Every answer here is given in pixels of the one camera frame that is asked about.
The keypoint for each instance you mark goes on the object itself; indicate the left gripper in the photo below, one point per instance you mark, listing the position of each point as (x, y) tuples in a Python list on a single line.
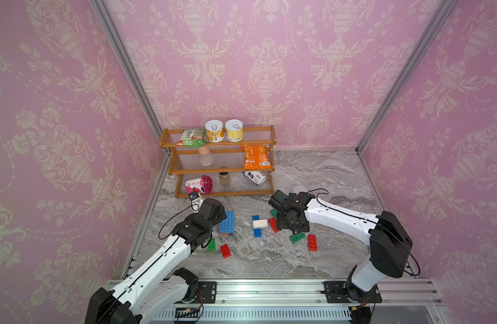
[(221, 217)]

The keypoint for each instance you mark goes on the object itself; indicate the clear plastic bottle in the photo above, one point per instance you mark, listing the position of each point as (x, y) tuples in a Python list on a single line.
[(205, 156)]

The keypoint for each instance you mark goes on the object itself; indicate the light blue brick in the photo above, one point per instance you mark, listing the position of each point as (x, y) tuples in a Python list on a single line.
[(228, 223), (230, 215), (226, 229)]

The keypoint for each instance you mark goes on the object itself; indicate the green white snack packet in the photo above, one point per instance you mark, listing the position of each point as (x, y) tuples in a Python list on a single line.
[(192, 138)]

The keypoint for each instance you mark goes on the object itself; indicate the small green brick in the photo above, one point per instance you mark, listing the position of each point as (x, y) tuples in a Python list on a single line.
[(212, 245)]

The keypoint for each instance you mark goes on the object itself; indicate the wooden three-tier shelf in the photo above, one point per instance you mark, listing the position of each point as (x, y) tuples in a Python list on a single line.
[(227, 156)]

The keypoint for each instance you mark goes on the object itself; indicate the white brick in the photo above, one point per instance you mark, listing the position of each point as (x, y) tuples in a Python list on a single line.
[(260, 224)]

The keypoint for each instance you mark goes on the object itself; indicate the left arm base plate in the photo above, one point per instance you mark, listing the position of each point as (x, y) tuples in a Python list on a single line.
[(205, 292)]

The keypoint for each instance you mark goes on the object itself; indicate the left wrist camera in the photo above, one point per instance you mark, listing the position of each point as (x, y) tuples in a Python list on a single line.
[(196, 201)]

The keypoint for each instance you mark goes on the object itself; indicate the pink lying cup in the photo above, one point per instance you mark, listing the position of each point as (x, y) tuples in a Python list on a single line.
[(202, 185)]

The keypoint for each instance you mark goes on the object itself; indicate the aluminium front rail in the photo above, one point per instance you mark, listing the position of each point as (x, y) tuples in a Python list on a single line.
[(302, 297)]

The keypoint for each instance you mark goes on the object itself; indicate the right yellow noodle cup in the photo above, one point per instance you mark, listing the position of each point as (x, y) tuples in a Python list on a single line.
[(234, 130)]

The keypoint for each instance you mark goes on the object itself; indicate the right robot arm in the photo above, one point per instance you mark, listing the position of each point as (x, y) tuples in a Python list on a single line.
[(389, 244)]

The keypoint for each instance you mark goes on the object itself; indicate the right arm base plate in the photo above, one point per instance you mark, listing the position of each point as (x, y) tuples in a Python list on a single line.
[(344, 292)]

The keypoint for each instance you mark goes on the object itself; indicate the left yellow noodle cup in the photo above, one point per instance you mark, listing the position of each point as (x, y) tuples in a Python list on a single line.
[(215, 131)]

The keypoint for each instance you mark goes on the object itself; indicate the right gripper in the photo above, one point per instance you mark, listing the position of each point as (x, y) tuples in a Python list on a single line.
[(281, 225)]

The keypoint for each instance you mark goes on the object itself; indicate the white black lying can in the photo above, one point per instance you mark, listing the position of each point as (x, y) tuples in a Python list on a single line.
[(257, 177)]

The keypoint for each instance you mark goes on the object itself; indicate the orange chip bag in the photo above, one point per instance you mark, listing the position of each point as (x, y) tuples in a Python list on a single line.
[(256, 157)]

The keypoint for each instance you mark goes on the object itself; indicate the small brown jar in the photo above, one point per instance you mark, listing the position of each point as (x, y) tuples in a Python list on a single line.
[(224, 179)]

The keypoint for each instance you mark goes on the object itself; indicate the red brick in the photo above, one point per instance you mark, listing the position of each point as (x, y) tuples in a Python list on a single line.
[(273, 224), (312, 243), (225, 251)]

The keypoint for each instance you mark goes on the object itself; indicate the yellow noodle cup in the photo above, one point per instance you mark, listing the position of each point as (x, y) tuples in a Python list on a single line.
[(215, 131), (234, 130)]

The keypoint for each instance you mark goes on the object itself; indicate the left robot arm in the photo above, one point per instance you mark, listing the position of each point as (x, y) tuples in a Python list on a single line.
[(157, 284)]

